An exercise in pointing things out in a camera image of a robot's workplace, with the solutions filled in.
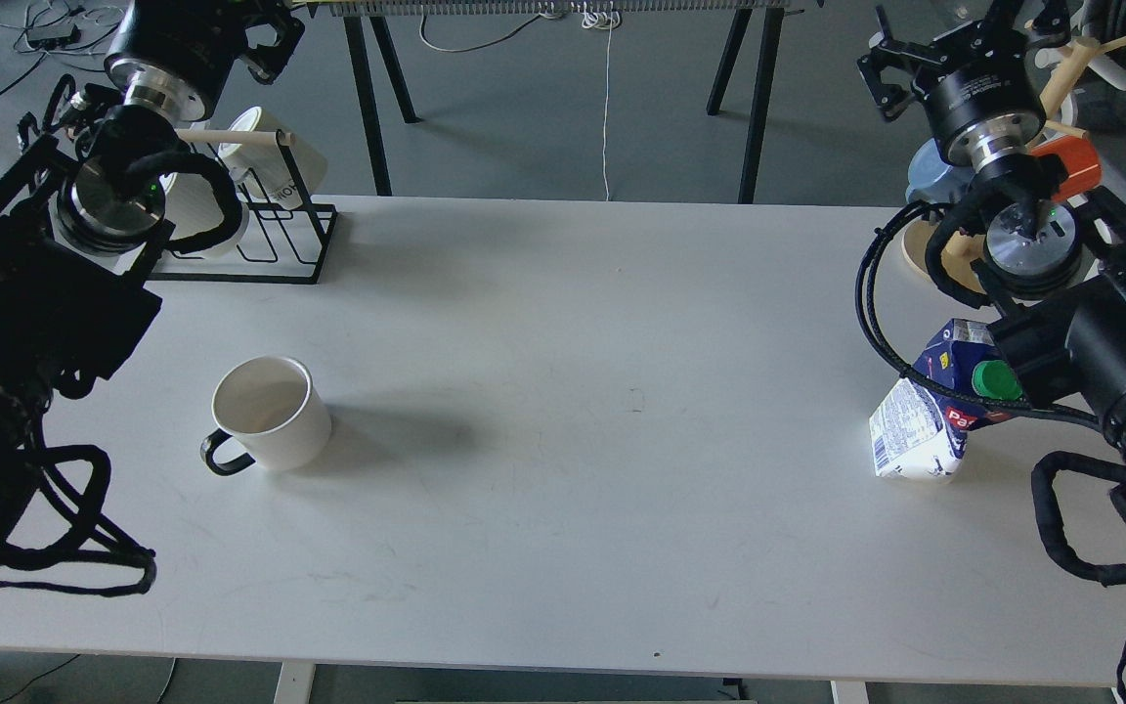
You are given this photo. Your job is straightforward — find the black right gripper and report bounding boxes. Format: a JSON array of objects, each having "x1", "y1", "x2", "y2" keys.
[{"x1": 856, "y1": 1, "x2": 1069, "y2": 164}]

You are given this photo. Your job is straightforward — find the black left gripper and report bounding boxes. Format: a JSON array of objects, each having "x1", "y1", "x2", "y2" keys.
[{"x1": 104, "y1": 1, "x2": 305, "y2": 123}]

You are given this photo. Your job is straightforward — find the white mug black handle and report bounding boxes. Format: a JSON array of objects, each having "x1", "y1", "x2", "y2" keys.
[{"x1": 200, "y1": 356, "x2": 332, "y2": 476}]

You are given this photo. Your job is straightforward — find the blue white milk carton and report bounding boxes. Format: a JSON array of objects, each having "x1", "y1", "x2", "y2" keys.
[{"x1": 870, "y1": 318, "x2": 1024, "y2": 484}]

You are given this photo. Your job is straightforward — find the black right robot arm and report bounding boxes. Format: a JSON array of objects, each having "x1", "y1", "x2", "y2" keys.
[{"x1": 854, "y1": 1, "x2": 1126, "y2": 676}]

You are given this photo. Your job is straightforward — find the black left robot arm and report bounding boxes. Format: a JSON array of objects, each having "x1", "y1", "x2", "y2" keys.
[{"x1": 0, "y1": 1, "x2": 304, "y2": 597}]

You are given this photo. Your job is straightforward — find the blue mug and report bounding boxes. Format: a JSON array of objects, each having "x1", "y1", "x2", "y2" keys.
[{"x1": 904, "y1": 139, "x2": 974, "y2": 203}]

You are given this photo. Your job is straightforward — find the white ribbed mug rear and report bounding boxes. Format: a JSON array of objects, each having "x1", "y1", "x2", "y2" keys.
[{"x1": 216, "y1": 106, "x2": 329, "y2": 210}]

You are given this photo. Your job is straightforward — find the white ribbed mug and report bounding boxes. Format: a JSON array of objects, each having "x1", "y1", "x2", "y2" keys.
[
  {"x1": 216, "y1": 106, "x2": 329, "y2": 210},
  {"x1": 160, "y1": 173, "x2": 253, "y2": 259}
]

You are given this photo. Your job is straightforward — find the white ribbed mug front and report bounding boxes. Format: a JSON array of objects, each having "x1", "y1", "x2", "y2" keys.
[{"x1": 160, "y1": 173, "x2": 253, "y2": 259}]

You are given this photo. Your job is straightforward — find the black trestle table legs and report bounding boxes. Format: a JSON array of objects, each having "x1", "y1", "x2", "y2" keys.
[{"x1": 342, "y1": 0, "x2": 787, "y2": 204}]

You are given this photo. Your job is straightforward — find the wooden mug tree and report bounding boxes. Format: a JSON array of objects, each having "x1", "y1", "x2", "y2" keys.
[{"x1": 903, "y1": 20, "x2": 1126, "y2": 302}]

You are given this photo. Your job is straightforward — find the orange mug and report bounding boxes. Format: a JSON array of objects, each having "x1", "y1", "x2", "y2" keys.
[{"x1": 1029, "y1": 135, "x2": 1103, "y2": 203}]

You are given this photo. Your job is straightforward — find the black wire mug rack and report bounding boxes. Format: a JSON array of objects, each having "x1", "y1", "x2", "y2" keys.
[{"x1": 148, "y1": 184, "x2": 338, "y2": 285}]

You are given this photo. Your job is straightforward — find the white hanging cable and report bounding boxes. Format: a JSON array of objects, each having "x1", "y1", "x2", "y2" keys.
[{"x1": 579, "y1": 8, "x2": 623, "y2": 202}]

